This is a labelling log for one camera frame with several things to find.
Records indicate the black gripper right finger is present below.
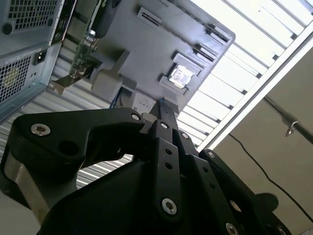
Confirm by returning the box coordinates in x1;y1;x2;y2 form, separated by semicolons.
176;130;292;235

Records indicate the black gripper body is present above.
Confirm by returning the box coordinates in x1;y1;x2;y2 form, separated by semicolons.
40;159;221;235

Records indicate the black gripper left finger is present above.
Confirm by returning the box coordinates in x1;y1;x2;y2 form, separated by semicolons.
4;100;182;218

